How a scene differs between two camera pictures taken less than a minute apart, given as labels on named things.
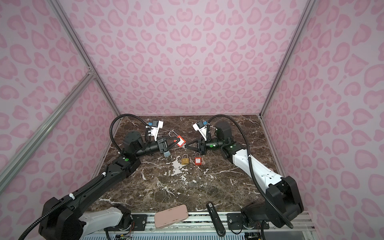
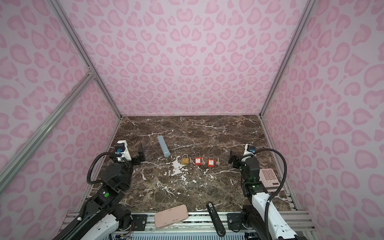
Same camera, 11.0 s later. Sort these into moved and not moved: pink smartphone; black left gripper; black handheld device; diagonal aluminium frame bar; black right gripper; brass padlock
Moved: black right gripper; black left gripper
Not moved: pink smartphone; black handheld device; diagonal aluminium frame bar; brass padlock
